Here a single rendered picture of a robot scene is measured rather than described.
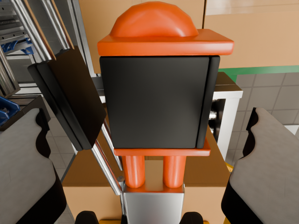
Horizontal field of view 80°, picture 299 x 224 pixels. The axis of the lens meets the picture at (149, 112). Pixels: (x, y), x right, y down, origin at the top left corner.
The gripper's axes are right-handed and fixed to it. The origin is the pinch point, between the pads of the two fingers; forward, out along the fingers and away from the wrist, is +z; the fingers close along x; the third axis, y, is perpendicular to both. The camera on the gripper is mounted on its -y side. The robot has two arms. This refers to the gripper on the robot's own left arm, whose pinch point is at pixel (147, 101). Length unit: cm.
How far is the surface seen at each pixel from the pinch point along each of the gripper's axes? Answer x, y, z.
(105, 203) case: -11.4, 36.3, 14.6
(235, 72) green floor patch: 57, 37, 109
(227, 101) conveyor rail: 29, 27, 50
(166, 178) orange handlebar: 1.7, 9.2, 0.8
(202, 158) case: 13.3, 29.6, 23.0
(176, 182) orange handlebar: 2.7, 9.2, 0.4
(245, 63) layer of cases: 34, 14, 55
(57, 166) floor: -94, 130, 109
